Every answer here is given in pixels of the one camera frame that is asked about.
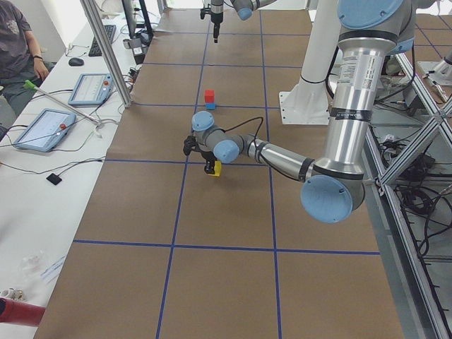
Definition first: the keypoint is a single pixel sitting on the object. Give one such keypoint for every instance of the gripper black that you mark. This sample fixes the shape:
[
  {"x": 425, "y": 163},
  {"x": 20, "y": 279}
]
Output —
[
  {"x": 215, "y": 17},
  {"x": 208, "y": 157}
]

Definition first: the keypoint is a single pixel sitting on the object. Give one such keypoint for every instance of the yellow block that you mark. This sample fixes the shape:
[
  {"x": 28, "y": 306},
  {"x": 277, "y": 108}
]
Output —
[{"x": 218, "y": 168}]

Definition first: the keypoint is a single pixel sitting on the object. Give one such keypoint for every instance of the red block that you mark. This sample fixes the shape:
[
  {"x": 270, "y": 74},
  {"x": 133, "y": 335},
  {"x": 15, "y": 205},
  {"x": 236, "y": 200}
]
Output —
[{"x": 209, "y": 96}]

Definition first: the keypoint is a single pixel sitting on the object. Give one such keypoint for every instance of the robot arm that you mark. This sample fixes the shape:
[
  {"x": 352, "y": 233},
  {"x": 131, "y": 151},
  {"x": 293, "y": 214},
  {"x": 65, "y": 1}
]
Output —
[
  {"x": 332, "y": 186},
  {"x": 243, "y": 8}
]

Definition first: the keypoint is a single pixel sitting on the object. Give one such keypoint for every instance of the black monitor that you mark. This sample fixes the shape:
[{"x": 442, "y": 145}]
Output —
[{"x": 137, "y": 19}]

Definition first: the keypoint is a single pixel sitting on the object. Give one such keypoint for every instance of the brown paper table cover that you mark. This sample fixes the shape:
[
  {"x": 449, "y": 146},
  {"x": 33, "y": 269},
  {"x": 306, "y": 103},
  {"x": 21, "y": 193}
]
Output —
[{"x": 165, "y": 251}]

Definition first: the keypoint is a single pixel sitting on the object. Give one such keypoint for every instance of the teach pendant far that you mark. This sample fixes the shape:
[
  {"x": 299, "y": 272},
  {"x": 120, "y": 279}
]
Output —
[{"x": 91, "y": 89}]

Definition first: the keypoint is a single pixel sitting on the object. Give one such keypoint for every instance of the teach pendant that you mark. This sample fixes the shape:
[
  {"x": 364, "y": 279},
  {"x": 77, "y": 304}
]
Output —
[
  {"x": 91, "y": 89},
  {"x": 45, "y": 131}
]

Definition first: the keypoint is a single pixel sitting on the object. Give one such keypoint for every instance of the black computer mouse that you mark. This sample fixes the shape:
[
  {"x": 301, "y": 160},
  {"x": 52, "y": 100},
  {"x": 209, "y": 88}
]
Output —
[{"x": 75, "y": 61}]

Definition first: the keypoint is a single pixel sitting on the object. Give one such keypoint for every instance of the teach pendant near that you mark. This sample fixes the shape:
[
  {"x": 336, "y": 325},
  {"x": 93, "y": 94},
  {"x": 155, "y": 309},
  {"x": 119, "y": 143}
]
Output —
[{"x": 45, "y": 131}]

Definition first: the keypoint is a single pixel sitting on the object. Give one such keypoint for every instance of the seated person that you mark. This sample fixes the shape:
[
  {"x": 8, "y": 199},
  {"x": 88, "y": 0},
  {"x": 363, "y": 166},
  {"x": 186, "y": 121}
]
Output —
[{"x": 21, "y": 58}]

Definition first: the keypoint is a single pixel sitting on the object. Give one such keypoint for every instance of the red cylinder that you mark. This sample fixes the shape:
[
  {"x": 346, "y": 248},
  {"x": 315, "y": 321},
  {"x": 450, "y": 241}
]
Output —
[{"x": 21, "y": 313}]

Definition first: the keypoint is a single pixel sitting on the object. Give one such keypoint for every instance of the aluminium frame post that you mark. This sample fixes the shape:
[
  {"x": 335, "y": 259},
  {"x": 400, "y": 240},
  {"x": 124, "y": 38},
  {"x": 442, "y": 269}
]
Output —
[{"x": 95, "y": 22}]

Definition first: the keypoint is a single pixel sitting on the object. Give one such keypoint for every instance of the white camera pillar base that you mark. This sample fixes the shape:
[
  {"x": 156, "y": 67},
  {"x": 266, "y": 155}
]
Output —
[{"x": 307, "y": 102}]

